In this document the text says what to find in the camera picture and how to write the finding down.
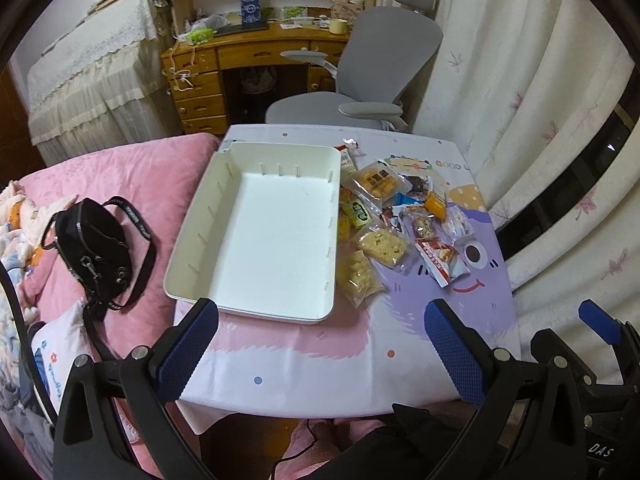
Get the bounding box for red white biscuit pack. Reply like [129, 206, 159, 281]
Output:
[416, 240, 470, 288]

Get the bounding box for clear pack yellow puffs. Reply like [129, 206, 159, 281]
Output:
[335, 250, 385, 308]

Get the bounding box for clear pack pale crackers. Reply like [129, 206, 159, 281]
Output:
[356, 226, 416, 270]

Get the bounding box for nut bar clear wrapper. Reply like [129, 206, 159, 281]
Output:
[401, 206, 438, 242]

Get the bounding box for small orange yellow snack pack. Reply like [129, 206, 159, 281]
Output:
[424, 191, 447, 221]

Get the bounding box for brown white snack pack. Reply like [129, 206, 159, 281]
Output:
[381, 205, 407, 237]

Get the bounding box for yellow cake clear wrapper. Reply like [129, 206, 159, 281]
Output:
[337, 211, 352, 244]

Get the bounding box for dark chocolate snack pack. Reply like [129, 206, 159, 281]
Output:
[402, 174, 433, 202]

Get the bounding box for green pineapple cake pack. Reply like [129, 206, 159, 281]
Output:
[341, 198, 372, 231]

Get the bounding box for crab roe snack clear pack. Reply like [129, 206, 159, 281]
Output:
[350, 160, 411, 208]

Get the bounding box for small clear candy pack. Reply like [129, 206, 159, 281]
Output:
[343, 139, 360, 152]

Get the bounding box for blue foil snack pack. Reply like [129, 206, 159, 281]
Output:
[392, 193, 424, 206]

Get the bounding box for cream green red-edged pack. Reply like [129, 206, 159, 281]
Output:
[335, 144, 357, 176]

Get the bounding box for cartoon printed tablecloth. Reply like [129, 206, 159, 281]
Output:
[178, 125, 521, 434]

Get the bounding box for white plastic storage tray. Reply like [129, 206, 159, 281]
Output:
[164, 142, 341, 324]

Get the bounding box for white printed pillow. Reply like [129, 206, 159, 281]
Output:
[29, 296, 141, 446]

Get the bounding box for pink bed quilt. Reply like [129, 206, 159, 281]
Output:
[0, 131, 222, 480]

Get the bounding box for pastel plush blanket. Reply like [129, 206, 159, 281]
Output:
[0, 179, 79, 321]

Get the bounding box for white lace covered furniture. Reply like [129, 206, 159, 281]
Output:
[27, 0, 180, 166]

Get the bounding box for white floral curtain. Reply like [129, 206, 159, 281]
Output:
[378, 0, 639, 382]

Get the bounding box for green tissue pack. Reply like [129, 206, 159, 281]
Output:
[182, 27, 215, 46]

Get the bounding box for grey office chair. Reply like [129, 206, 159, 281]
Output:
[266, 0, 442, 132]

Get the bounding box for wooden desk with drawers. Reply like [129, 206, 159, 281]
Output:
[162, 0, 375, 136]

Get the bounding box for blue gift bag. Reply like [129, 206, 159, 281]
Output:
[240, 0, 262, 26]

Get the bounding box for black handbag with strap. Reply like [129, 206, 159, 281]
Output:
[42, 196, 157, 361]

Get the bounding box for black cable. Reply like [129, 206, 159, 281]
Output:
[269, 418, 331, 480]

